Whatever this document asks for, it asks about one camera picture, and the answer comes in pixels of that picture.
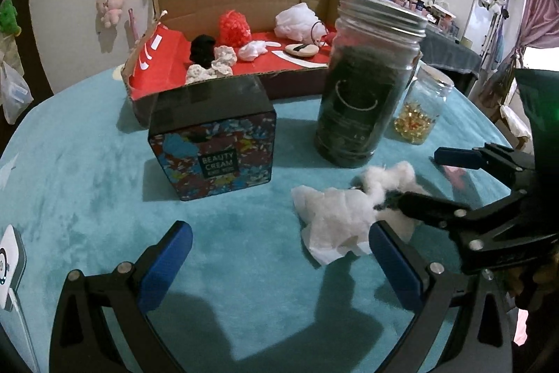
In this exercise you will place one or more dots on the pink curtain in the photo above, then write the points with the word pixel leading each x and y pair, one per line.
pixel 539 14

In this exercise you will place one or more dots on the white tissue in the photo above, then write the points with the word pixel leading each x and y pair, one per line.
pixel 332 215

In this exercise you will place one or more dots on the teal moon-print table cover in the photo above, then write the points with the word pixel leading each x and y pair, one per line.
pixel 87 180

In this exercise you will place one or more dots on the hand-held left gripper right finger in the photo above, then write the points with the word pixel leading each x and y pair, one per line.
pixel 393 268

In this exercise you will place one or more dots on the dark grey tablecloth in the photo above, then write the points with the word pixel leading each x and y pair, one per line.
pixel 450 52

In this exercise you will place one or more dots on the red mesh puff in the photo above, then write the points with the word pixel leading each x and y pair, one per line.
pixel 234 28

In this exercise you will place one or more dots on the black soft puff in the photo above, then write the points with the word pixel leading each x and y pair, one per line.
pixel 203 48

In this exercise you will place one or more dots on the small off-white cotton puff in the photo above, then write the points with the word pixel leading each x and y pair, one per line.
pixel 225 58
pixel 200 75

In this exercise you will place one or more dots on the small white cloth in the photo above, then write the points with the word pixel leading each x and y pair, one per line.
pixel 253 50

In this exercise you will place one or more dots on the white cotton wad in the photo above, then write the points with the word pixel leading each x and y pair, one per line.
pixel 388 178

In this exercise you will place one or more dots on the colourful printed tin box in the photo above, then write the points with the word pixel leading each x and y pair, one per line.
pixel 214 137

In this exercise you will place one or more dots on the cardboard box with red lining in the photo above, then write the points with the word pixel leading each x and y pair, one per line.
pixel 170 49

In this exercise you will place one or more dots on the clear jar of gold pieces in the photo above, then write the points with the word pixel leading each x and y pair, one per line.
pixel 421 115

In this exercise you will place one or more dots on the glass jar of dark leaves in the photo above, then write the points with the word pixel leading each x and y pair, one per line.
pixel 358 93

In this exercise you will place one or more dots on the white mesh bath puff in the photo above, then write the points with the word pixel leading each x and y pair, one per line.
pixel 297 21

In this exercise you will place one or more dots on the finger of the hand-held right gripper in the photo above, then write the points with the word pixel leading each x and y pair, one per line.
pixel 428 207
pixel 458 156

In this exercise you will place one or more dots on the green plush toy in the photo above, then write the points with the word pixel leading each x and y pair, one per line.
pixel 8 17

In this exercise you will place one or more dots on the pale pink plush toy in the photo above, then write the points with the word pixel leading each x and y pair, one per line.
pixel 110 1

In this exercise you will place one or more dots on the round powder puff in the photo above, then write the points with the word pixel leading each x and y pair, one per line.
pixel 300 49

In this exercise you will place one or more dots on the white electronic device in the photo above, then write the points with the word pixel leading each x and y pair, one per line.
pixel 9 268

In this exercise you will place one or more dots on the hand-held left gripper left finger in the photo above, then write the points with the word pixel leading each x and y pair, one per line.
pixel 166 263

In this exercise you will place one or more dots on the clear plastic bag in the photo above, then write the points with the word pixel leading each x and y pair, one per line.
pixel 15 93

